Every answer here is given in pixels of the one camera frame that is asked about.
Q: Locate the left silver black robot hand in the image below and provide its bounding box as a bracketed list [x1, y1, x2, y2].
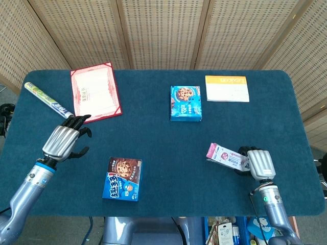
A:
[41, 114, 92, 161]

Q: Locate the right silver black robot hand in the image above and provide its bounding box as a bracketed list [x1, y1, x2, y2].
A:
[233, 146, 277, 181]

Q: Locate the pink white carton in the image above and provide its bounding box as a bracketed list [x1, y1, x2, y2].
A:
[205, 142, 250, 172]

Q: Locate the large blue brown cookie box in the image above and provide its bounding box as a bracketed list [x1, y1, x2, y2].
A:
[102, 157, 143, 202]

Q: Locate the small blue cookie box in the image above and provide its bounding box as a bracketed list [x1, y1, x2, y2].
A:
[170, 85, 203, 122]

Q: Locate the green silver cling film roll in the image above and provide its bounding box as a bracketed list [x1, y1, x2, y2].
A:
[24, 82, 75, 119]

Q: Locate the red certificate folder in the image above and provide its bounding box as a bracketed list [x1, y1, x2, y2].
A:
[70, 61, 123, 126]

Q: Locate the black equipment beside table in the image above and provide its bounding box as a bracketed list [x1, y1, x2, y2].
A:
[0, 103, 15, 138]

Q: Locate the white tagged retail package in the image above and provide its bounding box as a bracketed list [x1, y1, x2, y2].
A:
[206, 216, 241, 245]

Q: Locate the yellow white notebook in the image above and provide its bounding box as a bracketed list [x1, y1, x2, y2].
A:
[205, 75, 250, 103]

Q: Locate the blue storage crate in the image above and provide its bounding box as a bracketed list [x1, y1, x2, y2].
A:
[203, 216, 279, 245]

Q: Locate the teal table cover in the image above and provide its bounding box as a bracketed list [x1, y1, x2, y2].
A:
[0, 69, 326, 217]

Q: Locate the blue-grey robot torso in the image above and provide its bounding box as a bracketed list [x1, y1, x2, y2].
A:
[102, 216, 205, 245]

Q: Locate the woven bamboo folding screen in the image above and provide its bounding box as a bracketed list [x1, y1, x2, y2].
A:
[0, 0, 327, 153]

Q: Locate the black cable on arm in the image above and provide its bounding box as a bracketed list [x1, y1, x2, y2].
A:
[249, 190, 269, 245]

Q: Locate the black cable under table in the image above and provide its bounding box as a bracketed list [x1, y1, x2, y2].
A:
[82, 216, 94, 242]

